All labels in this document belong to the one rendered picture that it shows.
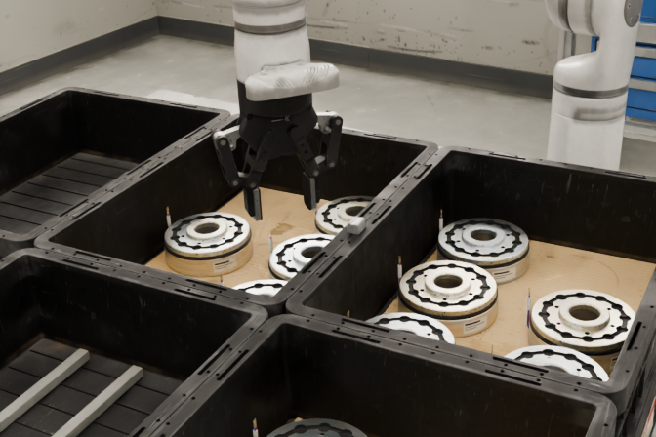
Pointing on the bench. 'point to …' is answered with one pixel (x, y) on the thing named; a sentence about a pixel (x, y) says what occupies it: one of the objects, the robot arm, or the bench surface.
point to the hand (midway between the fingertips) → (282, 200)
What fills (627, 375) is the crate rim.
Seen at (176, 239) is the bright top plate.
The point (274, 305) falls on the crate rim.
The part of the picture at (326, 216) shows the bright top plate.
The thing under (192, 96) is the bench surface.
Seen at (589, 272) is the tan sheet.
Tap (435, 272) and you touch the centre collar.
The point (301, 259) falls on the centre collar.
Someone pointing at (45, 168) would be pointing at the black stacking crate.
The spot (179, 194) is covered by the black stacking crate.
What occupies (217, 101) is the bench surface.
